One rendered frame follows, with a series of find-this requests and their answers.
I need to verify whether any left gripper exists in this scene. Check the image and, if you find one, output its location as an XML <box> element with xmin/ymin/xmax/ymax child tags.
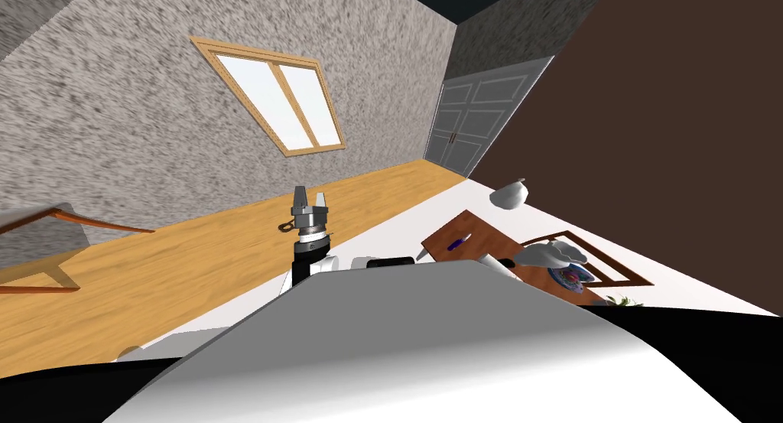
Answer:
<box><xmin>290</xmin><ymin>186</ymin><xmax>330</xmax><ymax>231</ymax></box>

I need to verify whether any white table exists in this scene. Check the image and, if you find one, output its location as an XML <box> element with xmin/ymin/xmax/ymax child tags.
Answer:
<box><xmin>109</xmin><ymin>177</ymin><xmax>783</xmax><ymax>364</ymax></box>

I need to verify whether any wooden framed window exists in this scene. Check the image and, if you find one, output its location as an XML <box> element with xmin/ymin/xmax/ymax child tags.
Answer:
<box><xmin>189</xmin><ymin>36</ymin><xmax>347</xmax><ymax>158</ymax></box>

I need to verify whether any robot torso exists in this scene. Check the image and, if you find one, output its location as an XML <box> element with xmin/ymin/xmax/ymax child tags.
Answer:
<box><xmin>100</xmin><ymin>255</ymin><xmax>744</xmax><ymax>423</ymax></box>

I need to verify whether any brown wooden board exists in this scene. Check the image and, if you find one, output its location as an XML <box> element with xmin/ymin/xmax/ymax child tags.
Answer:
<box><xmin>421</xmin><ymin>209</ymin><xmax>612</xmax><ymax>307</ymax></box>

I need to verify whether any grey double door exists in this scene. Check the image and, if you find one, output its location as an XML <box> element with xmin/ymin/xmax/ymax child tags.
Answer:
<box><xmin>423</xmin><ymin>55</ymin><xmax>555</xmax><ymax>178</ymax></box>

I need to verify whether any white round pot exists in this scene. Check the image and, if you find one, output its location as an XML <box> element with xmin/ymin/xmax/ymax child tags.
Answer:
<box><xmin>489</xmin><ymin>177</ymin><xmax>530</xmax><ymax>211</ymax></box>

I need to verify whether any white crumpled object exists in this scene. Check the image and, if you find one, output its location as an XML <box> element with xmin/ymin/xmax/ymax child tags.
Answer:
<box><xmin>512</xmin><ymin>239</ymin><xmax>590</xmax><ymax>270</ymax></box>

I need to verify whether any colourful patterned plate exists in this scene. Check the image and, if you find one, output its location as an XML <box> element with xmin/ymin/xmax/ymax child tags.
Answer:
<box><xmin>547</xmin><ymin>262</ymin><xmax>596</xmax><ymax>290</ymax></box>

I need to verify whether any wooden chair grey cushion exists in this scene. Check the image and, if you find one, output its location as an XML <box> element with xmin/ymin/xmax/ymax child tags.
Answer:
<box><xmin>0</xmin><ymin>205</ymin><xmax>157</xmax><ymax>295</ymax></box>

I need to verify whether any brown wooden frame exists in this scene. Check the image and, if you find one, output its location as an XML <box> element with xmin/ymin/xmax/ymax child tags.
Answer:
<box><xmin>519</xmin><ymin>229</ymin><xmax>655</xmax><ymax>289</ymax></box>

